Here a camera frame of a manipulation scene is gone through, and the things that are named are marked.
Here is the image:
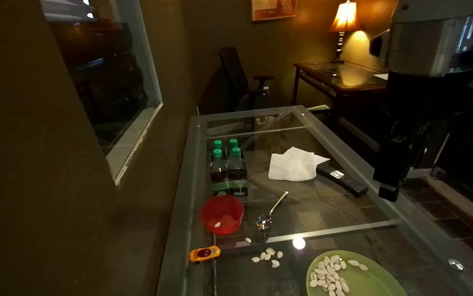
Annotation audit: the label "green-capped bottle pack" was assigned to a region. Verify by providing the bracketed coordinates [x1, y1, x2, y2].
[210, 138, 248, 198]

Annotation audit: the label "lit table lamp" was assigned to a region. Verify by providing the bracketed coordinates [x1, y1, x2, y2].
[330, 0, 358, 64]

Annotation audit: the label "framed wall picture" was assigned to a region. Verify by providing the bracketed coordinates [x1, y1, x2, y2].
[251, 0, 297, 22]

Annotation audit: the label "black office chair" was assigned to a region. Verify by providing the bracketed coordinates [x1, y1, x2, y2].
[218, 46, 273, 112]

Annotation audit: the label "dark wooden side desk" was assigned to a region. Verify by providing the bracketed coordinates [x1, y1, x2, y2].
[291, 63, 386, 117]

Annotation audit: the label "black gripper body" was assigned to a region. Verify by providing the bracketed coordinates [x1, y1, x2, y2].
[373, 73, 473, 203]

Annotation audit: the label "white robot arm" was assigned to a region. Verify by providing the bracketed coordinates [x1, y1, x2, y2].
[369, 0, 473, 203]

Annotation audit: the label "red bowl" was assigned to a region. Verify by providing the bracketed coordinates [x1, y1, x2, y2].
[200, 196, 245, 236]

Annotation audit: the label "black remote control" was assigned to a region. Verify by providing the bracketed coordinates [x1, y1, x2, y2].
[317, 163, 368, 198]

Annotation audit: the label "white paper napkin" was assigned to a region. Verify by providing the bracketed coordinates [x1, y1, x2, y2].
[268, 147, 327, 181]

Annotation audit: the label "metal spoon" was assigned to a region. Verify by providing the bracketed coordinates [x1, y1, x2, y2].
[256, 191, 289, 231]

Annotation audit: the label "window with white frame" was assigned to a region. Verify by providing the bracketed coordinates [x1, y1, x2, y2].
[39, 0, 162, 186]

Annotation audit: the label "white beans on plate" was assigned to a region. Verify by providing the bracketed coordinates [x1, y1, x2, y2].
[307, 255, 368, 296]

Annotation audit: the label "yellow-green plate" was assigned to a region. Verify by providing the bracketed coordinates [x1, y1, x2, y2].
[305, 250, 407, 296]

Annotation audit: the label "white beans on table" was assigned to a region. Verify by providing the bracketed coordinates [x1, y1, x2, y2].
[243, 237, 284, 270]

